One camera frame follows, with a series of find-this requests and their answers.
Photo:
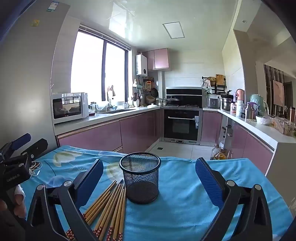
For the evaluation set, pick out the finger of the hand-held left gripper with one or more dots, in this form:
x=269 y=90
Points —
x=38 y=146
x=20 y=140

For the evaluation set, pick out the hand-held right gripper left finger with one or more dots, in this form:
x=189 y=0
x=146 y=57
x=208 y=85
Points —
x=91 y=183

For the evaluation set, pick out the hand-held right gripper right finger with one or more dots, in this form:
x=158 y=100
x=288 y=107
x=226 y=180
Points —
x=208 y=183

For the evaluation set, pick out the bundle of wooden chopsticks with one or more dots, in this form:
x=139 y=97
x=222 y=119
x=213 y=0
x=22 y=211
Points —
x=108 y=204

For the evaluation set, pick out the black mesh utensil holder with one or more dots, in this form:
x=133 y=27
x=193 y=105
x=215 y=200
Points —
x=141 y=180

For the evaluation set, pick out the person's left hand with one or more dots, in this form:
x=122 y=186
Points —
x=19 y=204

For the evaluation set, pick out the yellow cooking oil bottle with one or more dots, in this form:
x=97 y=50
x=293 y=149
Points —
x=219 y=155

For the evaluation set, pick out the blue floral tablecloth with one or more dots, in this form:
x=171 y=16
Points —
x=180 y=215

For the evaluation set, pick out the white microwave oven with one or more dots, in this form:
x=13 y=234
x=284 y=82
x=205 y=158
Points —
x=68 y=107

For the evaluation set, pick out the pink kitchen base cabinet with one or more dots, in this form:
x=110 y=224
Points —
x=249 y=143
x=104 y=134

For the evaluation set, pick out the black built-in oven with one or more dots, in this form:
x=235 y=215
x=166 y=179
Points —
x=181 y=125

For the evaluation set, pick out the grey refrigerator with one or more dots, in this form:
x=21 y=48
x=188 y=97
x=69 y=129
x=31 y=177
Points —
x=30 y=69

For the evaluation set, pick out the silver rice cooker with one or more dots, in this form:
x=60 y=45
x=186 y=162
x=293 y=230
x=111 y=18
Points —
x=212 y=102

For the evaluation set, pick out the white plastic bottle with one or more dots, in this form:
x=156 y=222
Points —
x=239 y=108

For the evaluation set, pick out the steel stock pot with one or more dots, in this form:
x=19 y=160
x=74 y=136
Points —
x=226 y=103

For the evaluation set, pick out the steel vacuum flask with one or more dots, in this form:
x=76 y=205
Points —
x=249 y=111

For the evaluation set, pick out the white bowl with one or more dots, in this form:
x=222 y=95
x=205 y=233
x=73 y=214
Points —
x=263 y=120

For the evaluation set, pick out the black wok with lid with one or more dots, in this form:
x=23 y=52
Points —
x=172 y=100

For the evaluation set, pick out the pink thermos jug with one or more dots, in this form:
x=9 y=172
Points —
x=240 y=95

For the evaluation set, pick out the mint green covered appliance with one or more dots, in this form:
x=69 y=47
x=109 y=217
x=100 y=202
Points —
x=257 y=103

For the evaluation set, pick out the black range hood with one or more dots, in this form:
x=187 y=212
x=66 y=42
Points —
x=183 y=91

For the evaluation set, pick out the clear plastic food container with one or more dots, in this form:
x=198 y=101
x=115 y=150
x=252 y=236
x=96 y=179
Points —
x=284 y=126

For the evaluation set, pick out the kitchen window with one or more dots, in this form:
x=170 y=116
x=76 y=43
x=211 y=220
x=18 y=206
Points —
x=92 y=67

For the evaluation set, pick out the wooden cutting board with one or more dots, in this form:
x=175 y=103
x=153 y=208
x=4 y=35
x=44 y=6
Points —
x=220 y=80

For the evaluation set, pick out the hanging black frying pan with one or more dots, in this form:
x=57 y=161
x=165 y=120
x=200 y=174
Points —
x=154 y=92

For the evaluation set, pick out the white water heater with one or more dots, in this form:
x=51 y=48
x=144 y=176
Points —
x=141 y=64

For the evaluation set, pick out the ceiling light panel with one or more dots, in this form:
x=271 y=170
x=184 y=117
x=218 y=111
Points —
x=173 y=30

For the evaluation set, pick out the black wall rack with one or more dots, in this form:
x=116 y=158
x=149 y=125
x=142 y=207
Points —
x=215 y=89

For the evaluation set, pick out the framed wall picture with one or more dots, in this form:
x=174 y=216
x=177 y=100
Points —
x=277 y=92

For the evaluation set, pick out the pink wall cabinet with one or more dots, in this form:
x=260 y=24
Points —
x=159 y=59

